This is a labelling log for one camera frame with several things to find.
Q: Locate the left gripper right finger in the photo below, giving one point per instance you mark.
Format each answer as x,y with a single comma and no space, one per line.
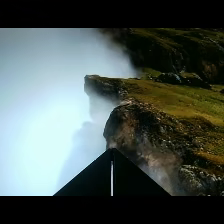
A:
133,180

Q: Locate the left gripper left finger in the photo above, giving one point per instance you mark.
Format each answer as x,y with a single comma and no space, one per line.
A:
95,180

